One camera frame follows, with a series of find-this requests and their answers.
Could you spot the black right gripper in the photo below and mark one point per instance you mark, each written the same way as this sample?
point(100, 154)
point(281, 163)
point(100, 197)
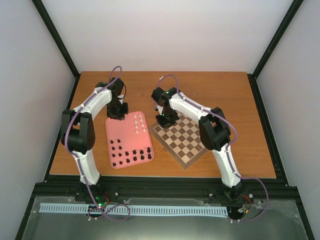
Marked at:
point(166, 125)

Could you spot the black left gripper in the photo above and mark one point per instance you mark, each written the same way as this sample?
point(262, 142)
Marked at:
point(117, 117)

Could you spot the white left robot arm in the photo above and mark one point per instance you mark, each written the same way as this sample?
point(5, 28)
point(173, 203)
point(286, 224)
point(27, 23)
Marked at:
point(77, 132)

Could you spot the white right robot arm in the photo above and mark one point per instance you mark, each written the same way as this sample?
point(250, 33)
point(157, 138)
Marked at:
point(214, 129)

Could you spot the wooden chess board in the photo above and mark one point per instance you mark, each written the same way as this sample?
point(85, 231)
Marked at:
point(181, 140)

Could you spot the pink plastic tray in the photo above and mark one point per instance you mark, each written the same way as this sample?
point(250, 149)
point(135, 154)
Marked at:
point(132, 144)

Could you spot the black aluminium frame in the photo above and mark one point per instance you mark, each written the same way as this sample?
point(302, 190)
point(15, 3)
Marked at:
point(161, 187)

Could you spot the light blue cable duct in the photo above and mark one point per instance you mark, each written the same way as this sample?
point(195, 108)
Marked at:
point(136, 210)

